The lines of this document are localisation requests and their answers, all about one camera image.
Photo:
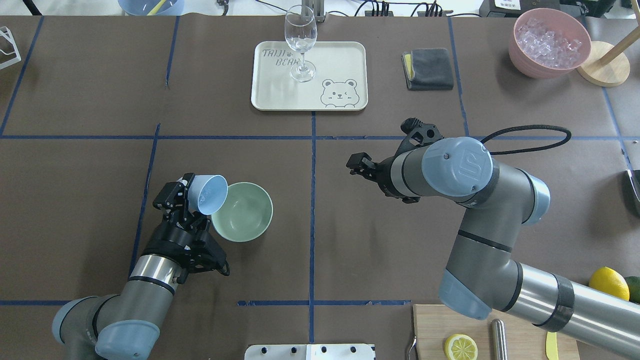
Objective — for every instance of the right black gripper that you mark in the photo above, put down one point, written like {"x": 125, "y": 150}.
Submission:
{"x": 384, "y": 172}

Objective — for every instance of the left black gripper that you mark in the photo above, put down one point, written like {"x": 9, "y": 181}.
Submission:
{"x": 173, "y": 238}

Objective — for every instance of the light blue plastic cup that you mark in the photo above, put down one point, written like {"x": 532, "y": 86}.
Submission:
{"x": 207, "y": 193}

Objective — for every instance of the green ceramic bowl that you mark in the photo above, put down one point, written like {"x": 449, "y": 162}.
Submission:
{"x": 246, "y": 213}

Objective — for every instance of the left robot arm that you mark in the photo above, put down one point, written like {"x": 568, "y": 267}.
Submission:
{"x": 126, "y": 326}

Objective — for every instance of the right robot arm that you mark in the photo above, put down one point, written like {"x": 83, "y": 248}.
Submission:
{"x": 480, "y": 275}

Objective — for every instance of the pink bowl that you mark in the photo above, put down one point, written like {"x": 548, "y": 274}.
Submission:
{"x": 555, "y": 20}

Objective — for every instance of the blue bowl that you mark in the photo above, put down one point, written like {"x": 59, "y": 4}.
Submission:
{"x": 144, "y": 7}

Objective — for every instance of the ice cubes in pink bowl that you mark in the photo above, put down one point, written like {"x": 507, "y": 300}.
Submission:
{"x": 547, "y": 47}

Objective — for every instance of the metal ice scoop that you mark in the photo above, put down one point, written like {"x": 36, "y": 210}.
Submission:
{"x": 631, "y": 191}

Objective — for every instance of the cream bear tray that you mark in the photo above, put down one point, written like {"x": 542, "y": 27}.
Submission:
{"x": 340, "y": 84}

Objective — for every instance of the grey folded cloth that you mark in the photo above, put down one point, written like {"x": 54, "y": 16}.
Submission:
{"x": 428, "y": 69}

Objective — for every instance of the clear wine glass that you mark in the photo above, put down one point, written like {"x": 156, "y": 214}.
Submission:
{"x": 301, "y": 34}

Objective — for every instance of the wooden cutting board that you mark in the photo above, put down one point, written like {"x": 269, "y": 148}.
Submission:
{"x": 433, "y": 324}

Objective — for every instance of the lemon half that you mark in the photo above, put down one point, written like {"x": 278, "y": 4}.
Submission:
{"x": 460, "y": 346}

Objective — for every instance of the metal knife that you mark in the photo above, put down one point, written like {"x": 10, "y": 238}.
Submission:
{"x": 498, "y": 329}

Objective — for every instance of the yellow plastic fork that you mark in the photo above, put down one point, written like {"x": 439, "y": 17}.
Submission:
{"x": 156, "y": 8}

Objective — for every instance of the yellow plastic knife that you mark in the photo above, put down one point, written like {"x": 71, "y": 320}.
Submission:
{"x": 551, "y": 346}

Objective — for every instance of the wooden cup stand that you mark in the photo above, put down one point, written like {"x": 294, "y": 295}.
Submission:
{"x": 607, "y": 65}

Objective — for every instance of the yellow lemon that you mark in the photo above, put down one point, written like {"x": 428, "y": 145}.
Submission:
{"x": 609, "y": 281}

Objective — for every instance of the green lime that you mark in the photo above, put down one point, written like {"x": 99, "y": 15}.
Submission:
{"x": 633, "y": 284}

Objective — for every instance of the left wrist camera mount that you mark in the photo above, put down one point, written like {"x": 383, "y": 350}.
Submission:
{"x": 170, "y": 197}

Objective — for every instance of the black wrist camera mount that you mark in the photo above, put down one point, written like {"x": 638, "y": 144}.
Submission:
{"x": 418, "y": 135}

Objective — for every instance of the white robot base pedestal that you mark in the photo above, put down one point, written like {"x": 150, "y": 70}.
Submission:
{"x": 326, "y": 351}

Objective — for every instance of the white wire cup rack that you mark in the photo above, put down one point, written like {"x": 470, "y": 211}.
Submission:
{"x": 9, "y": 51}

